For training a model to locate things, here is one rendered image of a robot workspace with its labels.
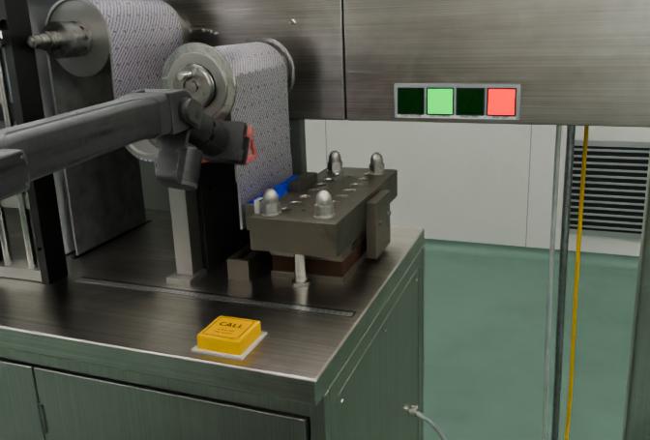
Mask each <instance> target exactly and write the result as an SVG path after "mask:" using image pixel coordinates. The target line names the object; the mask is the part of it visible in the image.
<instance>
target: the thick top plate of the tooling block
mask: <svg viewBox="0 0 650 440"><path fill-rule="evenodd" d="M327 169H328V167H327V168H325V169H323V170H322V171H320V172H319V173H317V181H316V182H314V183H313V184H311V185H310V186H308V187H307V188H305V189H304V190H302V191H300V192H294V191H289V192H288V193H286V194H285V195H283V196H281V197H280V198H279V202H280V203H281V215H279V216H275V217H264V216H261V213H260V214H253V215H252V216H250V217H249V226H250V239H251V249H252V250H262V251H271V252H281V253H291V254H301V255H310V256H320V257H330V258H338V257H339V256H340V255H341V254H342V253H343V251H344V250H345V249H346V248H347V247H348V246H349V245H350V244H351V243H352V242H353V241H354V240H355V239H356V238H357V237H358V236H359V235H360V234H361V233H362V232H363V231H364V230H365V229H366V228H367V219H366V203H367V202H368V201H369V200H370V199H371V198H372V197H373V196H374V195H376V194H377V193H378V192H379V191H380V190H387V191H390V203H391V202H392V201H393V200H394V199H395V198H396V197H397V196H398V171H397V170H396V169H384V171H385V174H381V175H371V174H369V168H360V167H343V172H337V173H332V172H327ZM320 191H327V192H328V193H329V194H330V195H331V198H332V203H333V204H334V213H335V216H334V217H333V218H330V219H317V218H315V217H314V216H313V214H314V204H316V196H317V194H318V193H319V192H320Z"/></svg>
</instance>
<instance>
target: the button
mask: <svg viewBox="0 0 650 440"><path fill-rule="evenodd" d="M260 335H261V328H260V321H256V320H249V319H243V318H236V317H229V316H222V315H221V316H219V317H218V318H217V319H216V320H214V321H213V322H212V323H211V324H210V325H209V326H207V327H206V328H205V329H204V330H203V331H202V332H200V333H199V334H198V335H197V347H198V349H203V350H210V351H216V352H222V353H227V354H233V355H239V356H241V355H242V354H243V353H244V352H245V350H246V349H247V348H248V347H249V346H250V345H251V344H252V343H253V342H254V341H255V340H256V339H257V338H258V337H259V336H260Z"/></svg>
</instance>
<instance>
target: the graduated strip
mask: <svg viewBox="0 0 650 440"><path fill-rule="evenodd" d="M75 281H81V282H89V283H96V284H103V285H111V286H118V287H126V288H132V289H140V290H147V291H155V292H162V293H169V294H177V295H184V296H192V297H198V298H206V299H214V300H221V301H228V302H235V303H243V304H250V305H258V306H265V307H272V308H286V309H294V310H300V311H308V312H316V313H323V314H331V315H337V316H345V317H353V316H354V314H355V313H356V311H351V310H343V309H335V308H322V307H314V306H306V305H298V304H291V303H284V302H276V301H268V300H260V299H254V298H246V297H238V296H230V295H222V294H216V293H208V292H200V291H192V290H186V289H178V288H170V287H162V286H155V285H148V284H140V283H132V282H124V281H117V280H110V279H95V278H87V277H82V278H80V279H77V280H75Z"/></svg>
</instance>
